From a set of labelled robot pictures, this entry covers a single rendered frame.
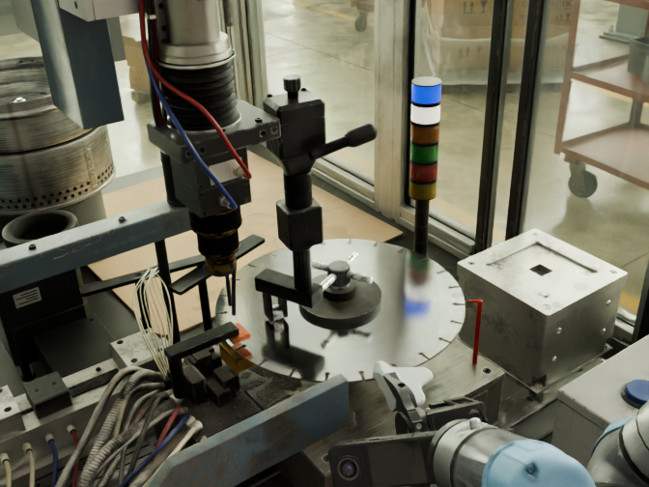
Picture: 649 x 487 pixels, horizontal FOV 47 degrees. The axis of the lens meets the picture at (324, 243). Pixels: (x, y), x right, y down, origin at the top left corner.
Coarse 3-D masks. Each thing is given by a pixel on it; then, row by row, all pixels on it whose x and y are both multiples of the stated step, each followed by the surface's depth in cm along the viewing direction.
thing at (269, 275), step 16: (304, 256) 88; (272, 272) 94; (304, 272) 89; (256, 288) 94; (272, 288) 92; (288, 288) 91; (304, 288) 90; (320, 288) 90; (304, 304) 90; (272, 320) 94
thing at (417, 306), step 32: (288, 256) 110; (320, 256) 109; (384, 256) 109; (416, 256) 108; (224, 288) 103; (384, 288) 101; (416, 288) 101; (448, 288) 101; (224, 320) 96; (256, 320) 96; (288, 320) 96; (384, 320) 95; (416, 320) 95; (448, 320) 95; (256, 352) 90; (288, 352) 90; (320, 352) 90; (352, 352) 90; (384, 352) 89; (416, 352) 89
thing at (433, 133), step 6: (414, 126) 114; (420, 126) 114; (426, 126) 114; (432, 126) 114; (438, 126) 115; (414, 132) 115; (420, 132) 114; (426, 132) 114; (432, 132) 114; (438, 132) 116; (414, 138) 115; (420, 138) 115; (426, 138) 114; (432, 138) 115; (438, 138) 117; (420, 144) 115; (426, 144) 115; (432, 144) 115
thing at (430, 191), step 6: (414, 186) 119; (420, 186) 119; (426, 186) 119; (432, 186) 119; (414, 192) 120; (420, 192) 119; (426, 192) 119; (432, 192) 119; (414, 198) 120; (420, 198) 120; (426, 198) 120; (432, 198) 120
